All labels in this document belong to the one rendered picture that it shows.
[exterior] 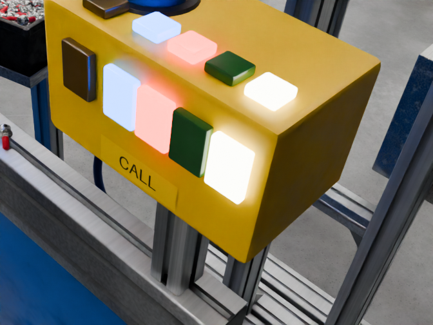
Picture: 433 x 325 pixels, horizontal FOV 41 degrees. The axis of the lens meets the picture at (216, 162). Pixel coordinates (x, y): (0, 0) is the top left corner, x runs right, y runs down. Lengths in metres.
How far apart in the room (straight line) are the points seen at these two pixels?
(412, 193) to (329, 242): 0.88
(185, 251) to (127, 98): 0.14
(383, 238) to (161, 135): 0.68
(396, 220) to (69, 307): 0.49
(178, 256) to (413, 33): 2.66
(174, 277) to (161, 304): 0.03
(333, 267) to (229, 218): 1.38
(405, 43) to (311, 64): 2.59
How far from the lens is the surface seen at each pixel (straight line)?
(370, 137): 2.17
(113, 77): 0.30
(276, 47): 0.31
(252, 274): 1.24
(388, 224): 0.93
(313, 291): 1.50
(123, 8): 0.32
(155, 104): 0.28
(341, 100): 0.29
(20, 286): 0.74
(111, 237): 0.48
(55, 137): 0.89
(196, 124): 0.27
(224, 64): 0.27
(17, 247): 0.68
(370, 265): 0.98
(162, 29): 0.29
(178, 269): 0.42
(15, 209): 0.58
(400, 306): 1.66
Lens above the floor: 1.22
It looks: 41 degrees down
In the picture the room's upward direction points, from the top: 10 degrees clockwise
